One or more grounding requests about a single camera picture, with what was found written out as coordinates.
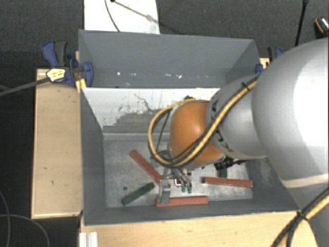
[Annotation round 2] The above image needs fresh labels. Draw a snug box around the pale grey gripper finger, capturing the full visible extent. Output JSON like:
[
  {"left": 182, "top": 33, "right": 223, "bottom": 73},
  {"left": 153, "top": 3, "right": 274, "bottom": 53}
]
[
  {"left": 165, "top": 180, "right": 172, "bottom": 205},
  {"left": 157, "top": 180, "right": 167, "bottom": 204}
]

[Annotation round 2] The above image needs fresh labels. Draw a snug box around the red-brown flat block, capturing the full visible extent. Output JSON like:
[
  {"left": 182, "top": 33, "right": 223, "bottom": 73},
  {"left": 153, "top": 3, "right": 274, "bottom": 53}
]
[
  {"left": 129, "top": 149, "right": 163, "bottom": 184},
  {"left": 200, "top": 176, "right": 254, "bottom": 188},
  {"left": 155, "top": 195, "right": 209, "bottom": 208}
]

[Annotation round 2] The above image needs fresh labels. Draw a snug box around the pale wood flat board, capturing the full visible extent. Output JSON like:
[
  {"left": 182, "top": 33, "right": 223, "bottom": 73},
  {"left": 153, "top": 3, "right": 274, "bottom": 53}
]
[{"left": 30, "top": 66, "right": 84, "bottom": 220}]

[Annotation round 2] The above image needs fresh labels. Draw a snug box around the grey metal bin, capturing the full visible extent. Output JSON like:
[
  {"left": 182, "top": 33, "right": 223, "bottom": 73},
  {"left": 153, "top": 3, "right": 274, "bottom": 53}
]
[{"left": 77, "top": 29, "right": 301, "bottom": 226}]

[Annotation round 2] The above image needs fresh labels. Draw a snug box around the black cylinder on white bracket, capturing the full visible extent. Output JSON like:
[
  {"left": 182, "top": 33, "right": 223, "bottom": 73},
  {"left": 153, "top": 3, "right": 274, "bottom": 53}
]
[{"left": 213, "top": 156, "right": 247, "bottom": 171}]

